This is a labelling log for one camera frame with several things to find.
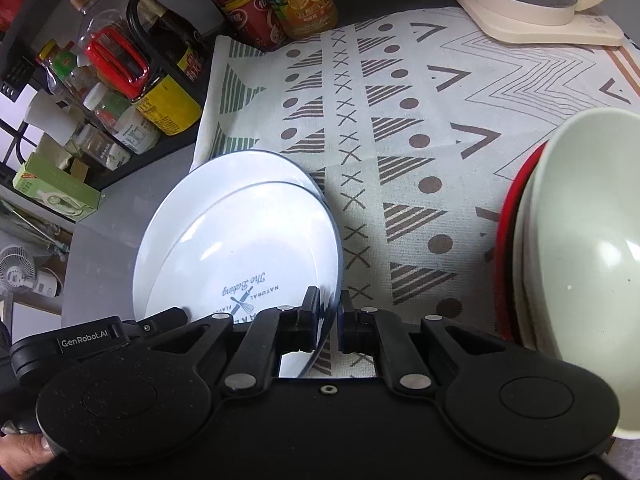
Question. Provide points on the white capped seasoning bottle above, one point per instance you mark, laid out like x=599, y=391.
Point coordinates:
x=127, y=122

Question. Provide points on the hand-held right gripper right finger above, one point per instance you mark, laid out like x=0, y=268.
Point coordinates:
x=350, y=332

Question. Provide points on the white printed plate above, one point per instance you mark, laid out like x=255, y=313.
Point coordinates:
x=250, y=240
x=200, y=185

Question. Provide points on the small white fan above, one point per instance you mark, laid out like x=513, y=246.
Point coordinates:
x=17, y=267

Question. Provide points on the small yellow capped bottle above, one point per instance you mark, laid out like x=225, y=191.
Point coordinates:
x=62, y=65

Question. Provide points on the white paper cup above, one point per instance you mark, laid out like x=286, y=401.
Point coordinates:
x=50, y=117

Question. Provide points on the green cardboard box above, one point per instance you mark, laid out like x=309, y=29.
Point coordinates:
x=55, y=185

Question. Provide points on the dark soy sauce bottle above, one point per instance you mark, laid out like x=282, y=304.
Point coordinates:
x=172, y=35

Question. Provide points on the person's left hand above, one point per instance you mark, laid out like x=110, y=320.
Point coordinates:
x=22, y=452

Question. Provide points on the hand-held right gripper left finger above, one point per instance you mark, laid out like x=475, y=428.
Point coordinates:
x=305, y=330

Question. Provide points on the small clear spice jar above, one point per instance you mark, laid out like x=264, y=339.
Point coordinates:
x=100, y=147

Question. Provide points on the black metal rack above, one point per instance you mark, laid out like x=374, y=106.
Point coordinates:
x=15, y=72

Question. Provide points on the patterned white table mat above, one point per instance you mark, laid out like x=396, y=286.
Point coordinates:
x=425, y=125

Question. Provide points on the pale green bowl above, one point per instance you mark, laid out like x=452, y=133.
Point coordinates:
x=595, y=240

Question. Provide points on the red plate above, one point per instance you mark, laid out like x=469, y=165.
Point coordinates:
x=504, y=240

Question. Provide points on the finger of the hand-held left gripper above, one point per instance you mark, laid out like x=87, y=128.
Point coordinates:
x=160, y=324

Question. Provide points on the red drink cans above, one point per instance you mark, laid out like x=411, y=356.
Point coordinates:
x=255, y=22

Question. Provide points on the cream kettle base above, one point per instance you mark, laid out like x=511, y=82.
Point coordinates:
x=505, y=20

